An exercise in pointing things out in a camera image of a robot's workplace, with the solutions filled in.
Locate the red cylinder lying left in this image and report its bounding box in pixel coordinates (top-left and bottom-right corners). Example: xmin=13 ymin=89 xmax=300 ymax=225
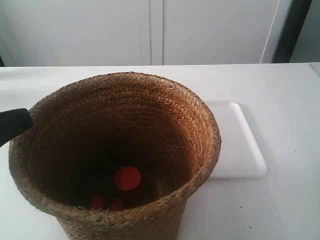
xmin=89 ymin=193 xmax=107 ymax=210

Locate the red cylinder lying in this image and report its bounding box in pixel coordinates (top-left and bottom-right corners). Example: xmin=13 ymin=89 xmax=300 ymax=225
xmin=108 ymin=197 xmax=125 ymax=212
xmin=89 ymin=193 xmax=107 ymax=210

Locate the upright red cylinder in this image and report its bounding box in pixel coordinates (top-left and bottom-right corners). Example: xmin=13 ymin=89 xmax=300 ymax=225
xmin=113 ymin=166 xmax=142 ymax=192

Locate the white rectangular plastic tray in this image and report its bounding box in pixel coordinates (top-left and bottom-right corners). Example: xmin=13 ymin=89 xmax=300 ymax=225
xmin=206 ymin=101 xmax=269 ymax=179

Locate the brown woven straw basket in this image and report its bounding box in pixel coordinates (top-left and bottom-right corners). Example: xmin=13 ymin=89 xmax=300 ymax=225
xmin=8 ymin=72 xmax=221 ymax=240

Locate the red cylinder lying middle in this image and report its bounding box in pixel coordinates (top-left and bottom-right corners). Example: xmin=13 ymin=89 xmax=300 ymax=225
xmin=108 ymin=197 xmax=125 ymax=212

